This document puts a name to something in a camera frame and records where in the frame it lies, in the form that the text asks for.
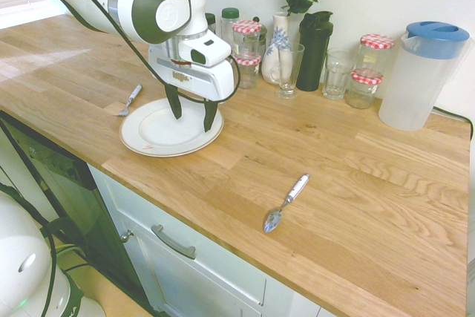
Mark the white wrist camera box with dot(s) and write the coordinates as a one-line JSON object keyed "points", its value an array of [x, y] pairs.
{"points": [[208, 49]]}

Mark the white cabinet drawer front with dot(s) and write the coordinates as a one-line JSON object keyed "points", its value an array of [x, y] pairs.
{"points": [[208, 268]]}

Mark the white vase blue flower print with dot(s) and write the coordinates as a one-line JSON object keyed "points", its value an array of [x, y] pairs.
{"points": [[272, 61]]}

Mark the clear bottle with green cap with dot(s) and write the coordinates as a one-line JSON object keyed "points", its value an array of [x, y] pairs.
{"points": [[229, 23]]}

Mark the dark glass appliance door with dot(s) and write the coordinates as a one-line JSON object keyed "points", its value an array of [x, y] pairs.
{"points": [[67, 187]]}

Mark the glass jar red checked lid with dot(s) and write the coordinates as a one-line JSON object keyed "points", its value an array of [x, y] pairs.
{"points": [[376, 53], [248, 72], [363, 90], [246, 36]]}

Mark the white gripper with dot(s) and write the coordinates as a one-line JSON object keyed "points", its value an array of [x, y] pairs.
{"points": [[219, 79]]}

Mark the clear glass tumbler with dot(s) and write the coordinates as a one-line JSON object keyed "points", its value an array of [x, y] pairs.
{"points": [[337, 75]]}

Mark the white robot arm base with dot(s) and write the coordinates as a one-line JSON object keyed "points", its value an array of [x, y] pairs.
{"points": [[26, 265]]}

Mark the translucent pitcher with blue lid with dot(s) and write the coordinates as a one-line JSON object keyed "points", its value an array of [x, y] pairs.
{"points": [[415, 87]]}

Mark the dark glass coffee press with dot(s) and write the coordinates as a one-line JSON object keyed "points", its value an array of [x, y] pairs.
{"points": [[262, 40]]}

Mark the white plate with gold rim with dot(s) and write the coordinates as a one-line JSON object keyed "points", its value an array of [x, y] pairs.
{"points": [[156, 135]]}

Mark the black shaker bottle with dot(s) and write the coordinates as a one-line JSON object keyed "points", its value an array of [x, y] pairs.
{"points": [[313, 53]]}

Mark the silver cabinet knob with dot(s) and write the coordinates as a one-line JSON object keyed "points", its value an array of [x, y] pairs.
{"points": [[127, 236]]}

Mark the footed clear sundae glass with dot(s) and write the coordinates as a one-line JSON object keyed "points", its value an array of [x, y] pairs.
{"points": [[287, 68]]}

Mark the small dark-capped spice bottle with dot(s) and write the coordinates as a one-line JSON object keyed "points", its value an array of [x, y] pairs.
{"points": [[211, 22]]}

